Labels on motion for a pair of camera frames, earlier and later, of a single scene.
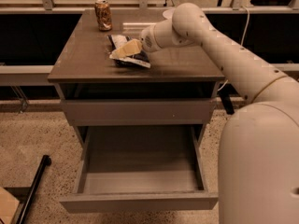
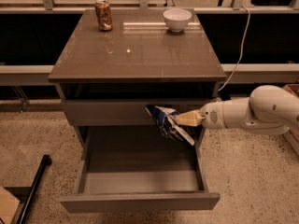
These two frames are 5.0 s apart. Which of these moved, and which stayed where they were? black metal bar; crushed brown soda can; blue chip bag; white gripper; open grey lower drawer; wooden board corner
Moved: white gripper; blue chip bag
Stayed: black metal bar; open grey lower drawer; wooden board corner; crushed brown soda can
